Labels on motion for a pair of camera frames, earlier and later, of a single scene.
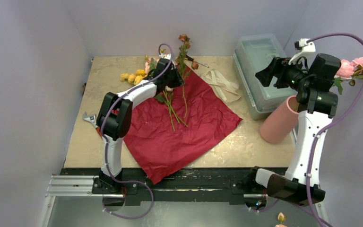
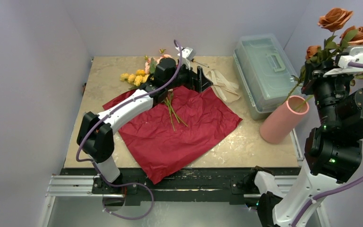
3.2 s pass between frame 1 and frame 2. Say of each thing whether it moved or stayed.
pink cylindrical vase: stayed
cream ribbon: stayed
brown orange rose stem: moved
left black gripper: moved
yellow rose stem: stayed
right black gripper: moved
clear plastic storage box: stayed
